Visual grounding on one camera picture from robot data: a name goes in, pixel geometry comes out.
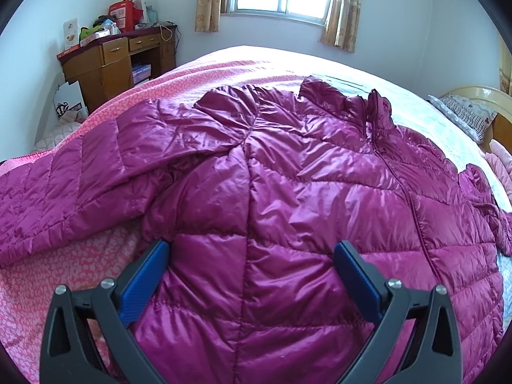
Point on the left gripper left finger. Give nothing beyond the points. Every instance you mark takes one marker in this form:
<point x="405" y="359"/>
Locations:
<point x="68" y="352"/>

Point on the magenta quilted down jacket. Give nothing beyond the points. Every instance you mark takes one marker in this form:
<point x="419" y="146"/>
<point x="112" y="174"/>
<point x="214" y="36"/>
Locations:
<point x="280" y="207"/>

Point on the red box on desk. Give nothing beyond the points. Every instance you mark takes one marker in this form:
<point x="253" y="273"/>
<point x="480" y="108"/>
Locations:
<point x="126" y="14"/>

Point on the left beige curtain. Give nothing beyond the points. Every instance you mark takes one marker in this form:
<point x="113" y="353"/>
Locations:
<point x="207" y="16"/>

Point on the pink quilted blanket on floor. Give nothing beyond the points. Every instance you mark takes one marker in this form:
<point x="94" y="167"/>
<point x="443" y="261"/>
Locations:
<point x="66" y="125"/>

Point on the brown wooden desk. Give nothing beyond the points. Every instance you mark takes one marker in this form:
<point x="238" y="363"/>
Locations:
<point x="104" y="68"/>

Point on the patterned pillow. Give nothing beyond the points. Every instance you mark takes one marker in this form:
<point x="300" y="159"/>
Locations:
<point x="472" y="117"/>

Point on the white printed paper bag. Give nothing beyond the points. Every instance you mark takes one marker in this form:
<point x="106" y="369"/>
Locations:
<point x="69" y="97"/>

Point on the white card on desk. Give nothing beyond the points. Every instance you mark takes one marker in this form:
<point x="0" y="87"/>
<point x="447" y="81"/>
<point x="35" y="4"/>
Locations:
<point x="71" y="33"/>

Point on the right beige curtain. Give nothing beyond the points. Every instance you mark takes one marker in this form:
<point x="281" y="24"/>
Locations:
<point x="341" y="25"/>

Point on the green item on desk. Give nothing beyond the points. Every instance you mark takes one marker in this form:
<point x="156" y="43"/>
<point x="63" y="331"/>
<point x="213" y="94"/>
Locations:
<point x="86" y="32"/>

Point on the beige wooden headboard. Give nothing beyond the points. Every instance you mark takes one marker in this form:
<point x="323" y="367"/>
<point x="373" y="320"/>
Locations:
<point x="493" y="98"/>

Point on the beige curtain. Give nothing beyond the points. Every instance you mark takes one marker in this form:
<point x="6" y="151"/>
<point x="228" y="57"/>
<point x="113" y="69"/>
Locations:
<point x="341" y="25"/>
<point x="207" y="16"/>

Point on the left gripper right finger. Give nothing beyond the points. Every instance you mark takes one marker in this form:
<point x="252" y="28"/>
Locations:
<point x="433" y="352"/>

